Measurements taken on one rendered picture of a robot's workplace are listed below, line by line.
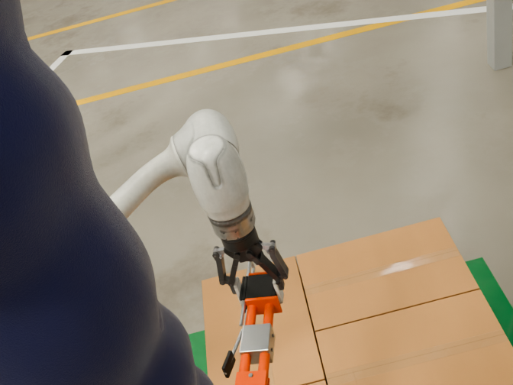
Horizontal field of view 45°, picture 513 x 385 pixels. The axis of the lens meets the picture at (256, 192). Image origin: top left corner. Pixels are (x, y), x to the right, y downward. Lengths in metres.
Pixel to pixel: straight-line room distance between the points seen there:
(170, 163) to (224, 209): 0.19
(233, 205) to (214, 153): 0.11
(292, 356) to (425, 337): 0.45
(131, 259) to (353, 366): 1.69
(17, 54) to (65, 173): 0.08
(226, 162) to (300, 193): 2.56
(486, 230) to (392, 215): 0.49
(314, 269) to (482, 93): 2.21
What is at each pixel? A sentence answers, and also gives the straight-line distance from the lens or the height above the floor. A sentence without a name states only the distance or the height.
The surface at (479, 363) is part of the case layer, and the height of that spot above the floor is 0.54.
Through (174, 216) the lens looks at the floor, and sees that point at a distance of 3.83.
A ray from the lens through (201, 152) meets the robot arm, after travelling 1.12.
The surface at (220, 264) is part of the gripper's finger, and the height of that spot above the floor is 1.39.
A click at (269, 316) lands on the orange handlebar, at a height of 1.28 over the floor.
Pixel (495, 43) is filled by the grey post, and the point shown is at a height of 0.21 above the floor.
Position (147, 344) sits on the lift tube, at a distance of 0.53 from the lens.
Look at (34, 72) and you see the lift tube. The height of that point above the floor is 2.14.
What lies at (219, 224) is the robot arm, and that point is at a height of 1.53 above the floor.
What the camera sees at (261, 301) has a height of 1.29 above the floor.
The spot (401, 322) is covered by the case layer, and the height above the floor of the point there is 0.54.
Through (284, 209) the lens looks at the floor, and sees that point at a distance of 3.59.
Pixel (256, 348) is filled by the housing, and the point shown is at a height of 1.29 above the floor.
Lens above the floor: 2.29
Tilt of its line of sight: 37 degrees down
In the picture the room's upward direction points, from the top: 18 degrees counter-clockwise
